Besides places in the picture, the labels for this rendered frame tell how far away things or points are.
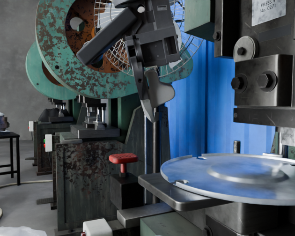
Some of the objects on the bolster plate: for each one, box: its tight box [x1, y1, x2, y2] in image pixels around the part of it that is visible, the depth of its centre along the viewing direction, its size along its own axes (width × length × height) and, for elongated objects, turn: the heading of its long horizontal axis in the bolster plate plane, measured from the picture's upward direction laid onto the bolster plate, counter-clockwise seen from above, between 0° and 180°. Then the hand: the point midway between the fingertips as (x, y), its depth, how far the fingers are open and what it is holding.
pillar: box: [277, 132, 288, 159], centre depth 61 cm, size 2×2×14 cm
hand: (148, 115), depth 49 cm, fingers closed
